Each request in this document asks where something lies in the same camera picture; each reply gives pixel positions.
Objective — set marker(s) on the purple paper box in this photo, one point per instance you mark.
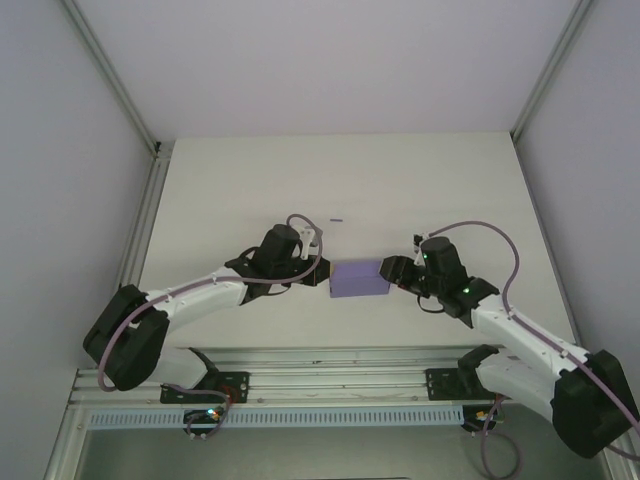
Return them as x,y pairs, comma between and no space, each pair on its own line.
357,280

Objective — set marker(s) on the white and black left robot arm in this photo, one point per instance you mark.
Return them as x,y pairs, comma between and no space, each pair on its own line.
200,300

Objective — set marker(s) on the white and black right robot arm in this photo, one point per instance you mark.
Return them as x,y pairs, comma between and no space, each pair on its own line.
520,330

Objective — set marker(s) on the small circuit board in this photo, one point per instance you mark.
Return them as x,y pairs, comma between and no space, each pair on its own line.
480,416
207,414

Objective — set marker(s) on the grey metal sheet panel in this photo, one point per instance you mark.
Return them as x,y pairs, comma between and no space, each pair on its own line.
325,455

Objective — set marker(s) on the aluminium rail frame beam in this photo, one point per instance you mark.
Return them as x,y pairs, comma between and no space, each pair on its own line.
340,370

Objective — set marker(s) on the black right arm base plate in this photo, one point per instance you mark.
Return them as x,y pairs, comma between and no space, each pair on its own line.
435,385

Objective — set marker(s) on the aluminium side rail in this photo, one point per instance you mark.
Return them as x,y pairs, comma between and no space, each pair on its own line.
542,220
152,195

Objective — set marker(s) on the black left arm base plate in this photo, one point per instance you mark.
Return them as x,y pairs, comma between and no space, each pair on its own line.
240,385

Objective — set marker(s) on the aluminium corner post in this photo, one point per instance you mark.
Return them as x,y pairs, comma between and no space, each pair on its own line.
550,65
115,80

